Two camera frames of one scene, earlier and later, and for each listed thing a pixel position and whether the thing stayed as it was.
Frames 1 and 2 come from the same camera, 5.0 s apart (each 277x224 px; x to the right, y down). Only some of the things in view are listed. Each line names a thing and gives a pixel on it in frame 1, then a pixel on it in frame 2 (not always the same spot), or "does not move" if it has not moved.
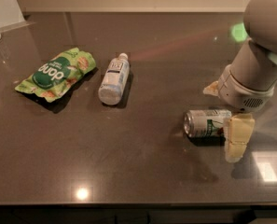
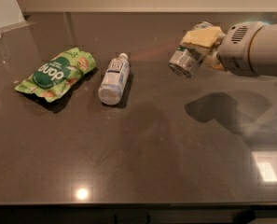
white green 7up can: [206, 127] to [185, 60]
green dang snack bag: [55, 77] does not move
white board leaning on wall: [4, 8] does not move
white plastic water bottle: [115, 80] does not move
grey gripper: [237, 93] to [236, 50]
